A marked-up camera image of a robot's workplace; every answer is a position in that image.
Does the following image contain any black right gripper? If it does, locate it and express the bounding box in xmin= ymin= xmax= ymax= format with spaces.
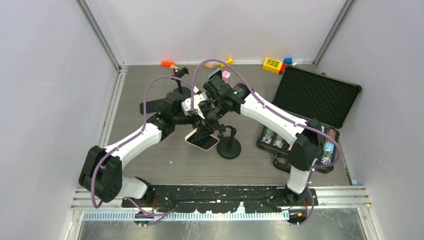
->
xmin=192 ymin=97 xmax=227 ymax=140

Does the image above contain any smartphone with cream case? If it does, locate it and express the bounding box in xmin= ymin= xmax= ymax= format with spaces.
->
xmin=184 ymin=128 xmax=220 ymax=151

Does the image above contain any black phone stand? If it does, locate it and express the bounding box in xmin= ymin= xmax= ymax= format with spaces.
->
xmin=170 ymin=67 xmax=193 ymax=99
xmin=216 ymin=124 xmax=242 ymax=160

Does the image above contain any smartphone with clear case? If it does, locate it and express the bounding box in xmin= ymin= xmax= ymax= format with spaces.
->
xmin=207 ymin=68 xmax=223 ymax=82

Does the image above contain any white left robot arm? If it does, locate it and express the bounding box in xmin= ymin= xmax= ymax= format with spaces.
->
xmin=78 ymin=92 xmax=208 ymax=209

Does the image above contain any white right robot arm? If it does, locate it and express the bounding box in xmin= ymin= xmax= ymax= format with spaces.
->
xmin=202 ymin=75 xmax=325 ymax=205

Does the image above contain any pink wedge stand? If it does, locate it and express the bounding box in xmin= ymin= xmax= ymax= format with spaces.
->
xmin=222 ymin=70 xmax=231 ymax=84

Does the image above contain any black smartphone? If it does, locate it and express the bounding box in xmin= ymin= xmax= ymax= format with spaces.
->
xmin=139 ymin=99 xmax=164 ymax=115

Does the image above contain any tan arch block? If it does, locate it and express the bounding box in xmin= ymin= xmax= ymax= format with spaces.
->
xmin=203 ymin=61 xmax=219 ymax=69

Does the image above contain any orange wooden block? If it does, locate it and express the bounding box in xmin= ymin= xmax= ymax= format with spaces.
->
xmin=160 ymin=61 xmax=175 ymax=68

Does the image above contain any yellow arch block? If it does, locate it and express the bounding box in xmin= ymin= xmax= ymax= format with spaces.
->
xmin=220 ymin=57 xmax=234 ymax=68

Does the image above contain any yellow toy brick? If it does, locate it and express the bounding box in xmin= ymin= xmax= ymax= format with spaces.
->
xmin=262 ymin=57 xmax=282 ymax=74

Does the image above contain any red toy brick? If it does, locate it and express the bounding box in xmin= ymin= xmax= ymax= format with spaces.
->
xmin=278 ymin=62 xmax=287 ymax=75

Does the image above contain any blue toy brick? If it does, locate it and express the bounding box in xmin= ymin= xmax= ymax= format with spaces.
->
xmin=283 ymin=57 xmax=293 ymax=65

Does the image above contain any black foam-lined case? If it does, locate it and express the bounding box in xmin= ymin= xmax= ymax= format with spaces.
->
xmin=256 ymin=65 xmax=362 ymax=173

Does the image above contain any blue-green poker chip stack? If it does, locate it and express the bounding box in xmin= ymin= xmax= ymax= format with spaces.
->
xmin=320 ymin=141 xmax=335 ymax=165

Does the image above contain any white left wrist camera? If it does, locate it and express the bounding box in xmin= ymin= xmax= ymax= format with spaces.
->
xmin=181 ymin=92 xmax=209 ymax=119

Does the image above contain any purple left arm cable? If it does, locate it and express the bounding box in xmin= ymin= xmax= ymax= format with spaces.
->
xmin=90 ymin=75 xmax=200 ymax=227

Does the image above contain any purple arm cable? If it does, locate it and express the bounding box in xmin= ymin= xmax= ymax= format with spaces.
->
xmin=90 ymin=75 xmax=200 ymax=227
xmin=190 ymin=59 xmax=343 ymax=227

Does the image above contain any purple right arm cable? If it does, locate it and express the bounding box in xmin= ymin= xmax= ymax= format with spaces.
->
xmin=190 ymin=59 xmax=343 ymax=227

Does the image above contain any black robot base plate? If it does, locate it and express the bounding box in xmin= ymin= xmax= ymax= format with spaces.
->
xmin=118 ymin=185 xmax=319 ymax=214

